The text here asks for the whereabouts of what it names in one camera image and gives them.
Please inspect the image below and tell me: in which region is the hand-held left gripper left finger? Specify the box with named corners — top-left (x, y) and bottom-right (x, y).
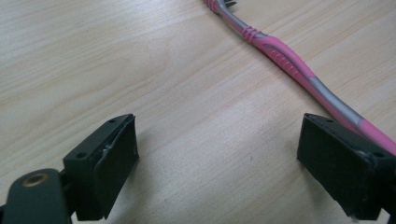
top-left (62, 113), bottom-right (140, 222)

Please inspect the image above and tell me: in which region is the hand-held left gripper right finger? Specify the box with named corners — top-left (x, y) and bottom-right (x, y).
top-left (296, 112), bottom-right (396, 221)

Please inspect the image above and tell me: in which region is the pink and grey toothbrush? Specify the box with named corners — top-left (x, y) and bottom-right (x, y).
top-left (204, 0), bottom-right (396, 157)

